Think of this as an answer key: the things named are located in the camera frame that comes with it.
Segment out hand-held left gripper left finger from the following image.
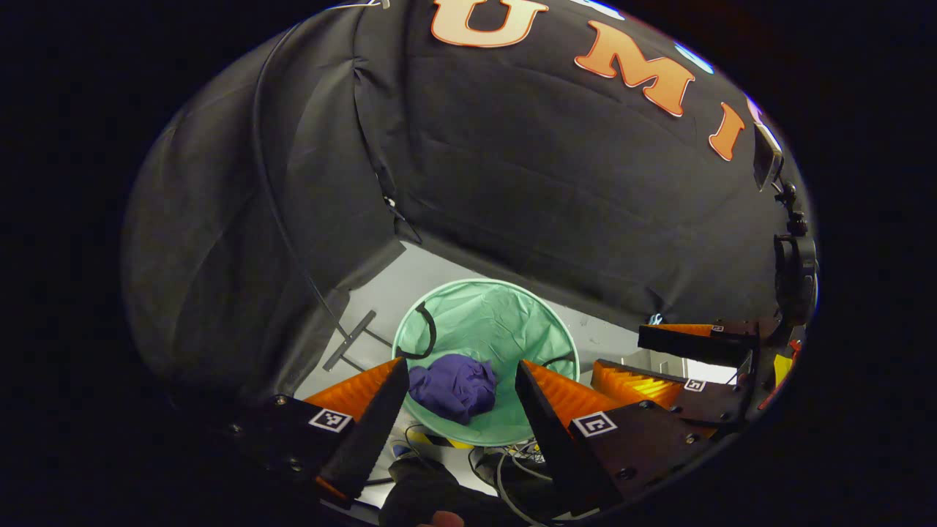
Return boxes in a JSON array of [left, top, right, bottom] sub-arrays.
[[231, 357, 411, 509]]

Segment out purple jacket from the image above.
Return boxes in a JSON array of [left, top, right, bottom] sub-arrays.
[[408, 354, 499, 426]]

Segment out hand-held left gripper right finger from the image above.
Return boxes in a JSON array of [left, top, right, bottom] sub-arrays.
[[515, 360, 722, 513]]

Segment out dark rectangular device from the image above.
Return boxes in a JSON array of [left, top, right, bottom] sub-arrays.
[[752, 121, 785, 193]]

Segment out tangled floor cables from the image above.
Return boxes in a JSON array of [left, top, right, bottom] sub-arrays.
[[495, 438, 568, 527]]

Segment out green laundry hamper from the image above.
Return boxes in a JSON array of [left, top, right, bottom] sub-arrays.
[[392, 278, 581, 449]]

